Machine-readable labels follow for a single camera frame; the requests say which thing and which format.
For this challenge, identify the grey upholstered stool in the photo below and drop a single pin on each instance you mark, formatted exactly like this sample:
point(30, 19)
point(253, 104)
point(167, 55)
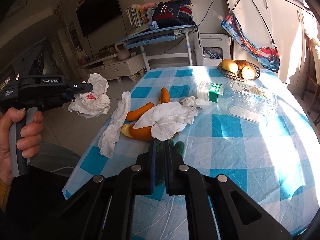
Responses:
point(55, 159)

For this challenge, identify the cream tv cabinet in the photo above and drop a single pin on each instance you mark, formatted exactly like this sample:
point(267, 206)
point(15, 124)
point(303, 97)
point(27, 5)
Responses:
point(111, 68)

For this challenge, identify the row of books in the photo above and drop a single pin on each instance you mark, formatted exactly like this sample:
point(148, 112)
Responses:
point(139, 15)

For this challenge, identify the person's left hand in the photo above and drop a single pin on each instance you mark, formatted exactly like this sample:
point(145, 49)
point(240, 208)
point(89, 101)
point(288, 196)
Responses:
point(28, 144)

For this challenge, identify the black wall television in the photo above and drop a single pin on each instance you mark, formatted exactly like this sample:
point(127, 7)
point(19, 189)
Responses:
point(93, 14)

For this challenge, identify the brown pear middle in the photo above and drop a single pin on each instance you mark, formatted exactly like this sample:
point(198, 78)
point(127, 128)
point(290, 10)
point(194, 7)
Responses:
point(241, 64)

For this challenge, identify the navy red school backpack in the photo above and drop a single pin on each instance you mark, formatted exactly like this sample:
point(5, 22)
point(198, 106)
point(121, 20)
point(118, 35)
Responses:
point(173, 13)

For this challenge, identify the white tissue red print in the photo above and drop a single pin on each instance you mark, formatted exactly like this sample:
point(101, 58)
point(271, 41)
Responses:
point(94, 103)

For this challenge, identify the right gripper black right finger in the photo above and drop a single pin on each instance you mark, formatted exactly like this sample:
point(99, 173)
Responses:
point(218, 209)

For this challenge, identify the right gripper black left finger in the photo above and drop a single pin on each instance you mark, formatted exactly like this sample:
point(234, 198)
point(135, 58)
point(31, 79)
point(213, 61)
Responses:
point(103, 207)

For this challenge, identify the white air purifier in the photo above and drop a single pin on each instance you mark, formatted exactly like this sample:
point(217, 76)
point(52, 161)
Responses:
point(211, 49)

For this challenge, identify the white cabinet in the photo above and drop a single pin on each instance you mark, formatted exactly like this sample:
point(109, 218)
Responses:
point(280, 24)

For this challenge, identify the clear plastic bottle green label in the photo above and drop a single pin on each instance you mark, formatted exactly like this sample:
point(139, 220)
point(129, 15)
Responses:
point(240, 99)

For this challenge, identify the pink kettlebell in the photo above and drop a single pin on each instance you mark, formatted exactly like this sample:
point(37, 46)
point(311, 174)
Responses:
point(122, 52)

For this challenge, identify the wicker fruit basket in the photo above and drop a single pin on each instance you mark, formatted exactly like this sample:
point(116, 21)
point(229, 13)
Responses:
point(238, 75)

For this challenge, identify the blue white checkered tablecloth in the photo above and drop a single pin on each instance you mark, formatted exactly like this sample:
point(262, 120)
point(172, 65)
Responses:
point(276, 164)

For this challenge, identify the blue children's study desk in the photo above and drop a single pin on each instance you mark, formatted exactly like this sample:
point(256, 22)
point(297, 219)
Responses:
point(157, 36)

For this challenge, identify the long orange peel piece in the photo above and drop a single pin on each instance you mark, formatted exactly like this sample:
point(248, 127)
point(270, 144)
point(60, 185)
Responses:
point(136, 114)

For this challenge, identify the yellow pear right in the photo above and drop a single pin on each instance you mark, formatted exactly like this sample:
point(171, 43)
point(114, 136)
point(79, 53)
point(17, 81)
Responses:
point(248, 72)

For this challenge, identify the yellow pear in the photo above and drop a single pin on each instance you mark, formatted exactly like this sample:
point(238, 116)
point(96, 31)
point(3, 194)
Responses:
point(229, 65)
point(248, 72)

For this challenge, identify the wooden chair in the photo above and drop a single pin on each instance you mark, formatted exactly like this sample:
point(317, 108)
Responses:
point(310, 83)

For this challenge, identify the large white crumpled napkin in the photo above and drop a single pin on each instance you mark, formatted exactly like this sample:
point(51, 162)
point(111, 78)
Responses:
point(169, 118)

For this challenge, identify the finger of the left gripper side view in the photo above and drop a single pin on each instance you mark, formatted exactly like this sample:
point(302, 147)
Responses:
point(73, 89)

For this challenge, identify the curved orange peel piece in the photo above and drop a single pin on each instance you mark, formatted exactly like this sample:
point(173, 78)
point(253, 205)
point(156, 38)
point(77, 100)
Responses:
point(165, 96)

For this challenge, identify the yellow pear left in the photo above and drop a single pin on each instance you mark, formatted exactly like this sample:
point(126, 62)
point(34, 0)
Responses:
point(229, 65)

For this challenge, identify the white tissue strip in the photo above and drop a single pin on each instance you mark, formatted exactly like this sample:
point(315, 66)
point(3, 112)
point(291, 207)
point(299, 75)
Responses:
point(111, 134)

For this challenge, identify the large orange peel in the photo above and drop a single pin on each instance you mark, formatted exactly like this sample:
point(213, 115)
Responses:
point(150, 133)

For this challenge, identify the colourful hanging bag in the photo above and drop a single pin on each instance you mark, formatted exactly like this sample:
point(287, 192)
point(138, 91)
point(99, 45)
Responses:
point(267, 57)

